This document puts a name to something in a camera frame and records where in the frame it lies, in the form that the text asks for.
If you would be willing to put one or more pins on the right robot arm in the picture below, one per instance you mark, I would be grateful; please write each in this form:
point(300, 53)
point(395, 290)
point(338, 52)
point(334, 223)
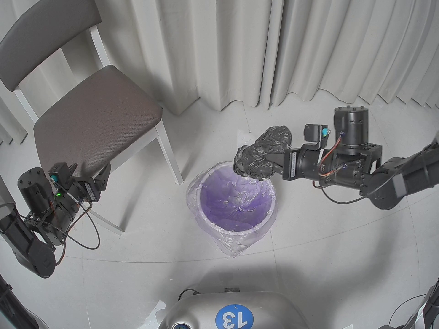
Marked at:
point(404, 173)

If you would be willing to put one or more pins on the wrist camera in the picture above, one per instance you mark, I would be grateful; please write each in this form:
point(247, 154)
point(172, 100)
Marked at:
point(59, 171)
point(312, 132)

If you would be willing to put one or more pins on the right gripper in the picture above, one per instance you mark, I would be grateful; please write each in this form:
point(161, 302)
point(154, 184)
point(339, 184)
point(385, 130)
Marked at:
point(308, 165)

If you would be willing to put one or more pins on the black plastic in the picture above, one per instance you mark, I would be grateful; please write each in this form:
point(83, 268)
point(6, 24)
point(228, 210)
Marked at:
point(264, 142)

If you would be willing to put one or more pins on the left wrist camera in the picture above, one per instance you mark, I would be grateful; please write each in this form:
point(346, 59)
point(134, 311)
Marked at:
point(59, 171)

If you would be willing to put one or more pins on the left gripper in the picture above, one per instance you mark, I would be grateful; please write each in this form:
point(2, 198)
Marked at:
point(82, 192)

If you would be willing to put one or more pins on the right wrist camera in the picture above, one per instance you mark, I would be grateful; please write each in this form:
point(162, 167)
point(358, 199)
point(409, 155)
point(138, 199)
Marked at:
point(312, 132)

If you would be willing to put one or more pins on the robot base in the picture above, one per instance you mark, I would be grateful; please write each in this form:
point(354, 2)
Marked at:
point(205, 310)

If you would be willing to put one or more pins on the grey padded white chair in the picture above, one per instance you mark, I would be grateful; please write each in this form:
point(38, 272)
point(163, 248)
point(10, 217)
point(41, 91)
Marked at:
point(96, 115)

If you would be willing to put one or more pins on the white curtain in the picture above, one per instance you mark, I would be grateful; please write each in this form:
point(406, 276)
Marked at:
point(219, 29)

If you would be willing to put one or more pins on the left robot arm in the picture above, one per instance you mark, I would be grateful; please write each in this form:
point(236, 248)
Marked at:
point(31, 248)

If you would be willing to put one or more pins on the purple plastic bag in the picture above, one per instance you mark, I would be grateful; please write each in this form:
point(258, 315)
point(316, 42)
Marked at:
point(236, 200)

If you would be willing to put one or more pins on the white trash bin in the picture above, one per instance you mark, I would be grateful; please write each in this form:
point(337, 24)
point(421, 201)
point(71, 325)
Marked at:
point(236, 233)

